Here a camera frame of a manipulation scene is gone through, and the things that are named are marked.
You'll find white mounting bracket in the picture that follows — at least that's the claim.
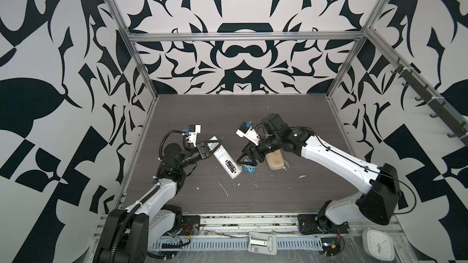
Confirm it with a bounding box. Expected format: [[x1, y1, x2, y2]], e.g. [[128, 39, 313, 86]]
[[247, 232, 277, 256]]

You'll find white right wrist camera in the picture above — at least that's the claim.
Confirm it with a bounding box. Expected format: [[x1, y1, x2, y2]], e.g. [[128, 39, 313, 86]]
[[236, 122, 261, 146]]

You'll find white square clock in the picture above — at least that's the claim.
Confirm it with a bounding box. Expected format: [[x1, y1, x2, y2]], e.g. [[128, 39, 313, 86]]
[[362, 229, 396, 261]]

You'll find white remote control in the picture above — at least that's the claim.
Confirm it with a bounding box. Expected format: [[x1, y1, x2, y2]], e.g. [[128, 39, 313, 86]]
[[213, 145, 242, 180]]

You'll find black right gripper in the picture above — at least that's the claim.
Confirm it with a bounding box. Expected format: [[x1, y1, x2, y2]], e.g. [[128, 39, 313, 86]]
[[236, 135, 282, 166]]

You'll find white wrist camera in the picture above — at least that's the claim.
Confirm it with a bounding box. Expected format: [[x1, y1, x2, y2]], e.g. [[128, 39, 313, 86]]
[[182, 124, 201, 150], [236, 122, 261, 146]]

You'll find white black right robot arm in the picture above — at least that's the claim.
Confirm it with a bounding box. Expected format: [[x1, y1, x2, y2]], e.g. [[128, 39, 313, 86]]
[[236, 113, 404, 235]]

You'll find wooden board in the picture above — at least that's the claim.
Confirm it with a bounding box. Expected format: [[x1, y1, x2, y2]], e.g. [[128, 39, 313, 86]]
[[265, 150, 285, 170]]

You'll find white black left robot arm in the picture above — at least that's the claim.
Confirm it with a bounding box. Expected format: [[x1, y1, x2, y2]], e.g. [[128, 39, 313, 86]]
[[93, 129, 223, 263]]

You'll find small green circuit board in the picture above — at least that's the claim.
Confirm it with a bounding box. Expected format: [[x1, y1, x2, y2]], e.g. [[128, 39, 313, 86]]
[[321, 236, 344, 257]]

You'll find white slotted cable duct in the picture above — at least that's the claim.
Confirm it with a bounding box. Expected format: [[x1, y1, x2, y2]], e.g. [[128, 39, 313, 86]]
[[149, 237, 323, 252]]

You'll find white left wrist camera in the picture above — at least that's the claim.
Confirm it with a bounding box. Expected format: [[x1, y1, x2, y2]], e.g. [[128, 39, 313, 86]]
[[182, 124, 201, 150]]

